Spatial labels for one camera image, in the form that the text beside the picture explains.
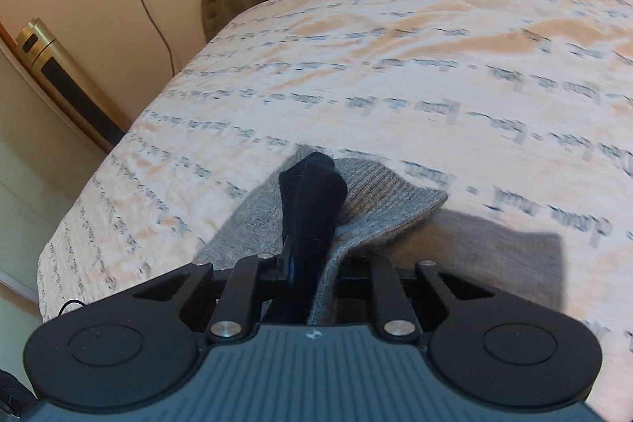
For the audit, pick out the dark navy garment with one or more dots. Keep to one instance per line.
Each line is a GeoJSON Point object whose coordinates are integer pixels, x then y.
{"type": "Point", "coordinates": [312, 194]}

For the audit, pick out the white duvet with blue script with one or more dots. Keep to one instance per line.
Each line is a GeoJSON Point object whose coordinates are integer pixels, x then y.
{"type": "Point", "coordinates": [521, 110]}

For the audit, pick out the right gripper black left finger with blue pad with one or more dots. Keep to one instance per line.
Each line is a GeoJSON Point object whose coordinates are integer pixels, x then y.
{"type": "Point", "coordinates": [258, 288]}

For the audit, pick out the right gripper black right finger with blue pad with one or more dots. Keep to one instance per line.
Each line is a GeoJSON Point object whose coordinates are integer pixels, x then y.
{"type": "Point", "coordinates": [369, 291]}

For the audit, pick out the gold tower fan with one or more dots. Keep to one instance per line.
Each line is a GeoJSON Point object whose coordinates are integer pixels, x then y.
{"type": "Point", "coordinates": [70, 87]}

